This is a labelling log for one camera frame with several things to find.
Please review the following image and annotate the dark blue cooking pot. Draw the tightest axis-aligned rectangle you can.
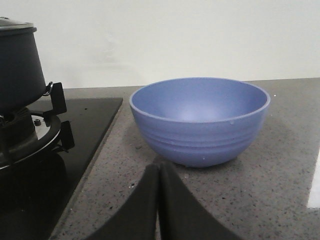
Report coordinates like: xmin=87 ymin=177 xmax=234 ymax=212
xmin=0 ymin=27 xmax=46 ymax=114

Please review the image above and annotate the black glass gas cooktop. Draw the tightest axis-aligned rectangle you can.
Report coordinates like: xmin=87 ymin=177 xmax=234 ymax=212
xmin=0 ymin=98 xmax=123 ymax=240

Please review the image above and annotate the black pot support grate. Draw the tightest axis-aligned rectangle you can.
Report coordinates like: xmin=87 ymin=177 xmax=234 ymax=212
xmin=0 ymin=82 xmax=75 ymax=170

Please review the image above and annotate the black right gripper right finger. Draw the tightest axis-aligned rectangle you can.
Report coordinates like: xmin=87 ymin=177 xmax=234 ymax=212
xmin=159 ymin=162 xmax=240 ymax=240

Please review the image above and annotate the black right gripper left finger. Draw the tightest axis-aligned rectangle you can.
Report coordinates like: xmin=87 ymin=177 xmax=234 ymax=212
xmin=87 ymin=163 xmax=160 ymax=240

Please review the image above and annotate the glass pot lid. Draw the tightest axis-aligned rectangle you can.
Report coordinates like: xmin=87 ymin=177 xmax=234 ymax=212
xmin=0 ymin=16 xmax=34 ymax=31

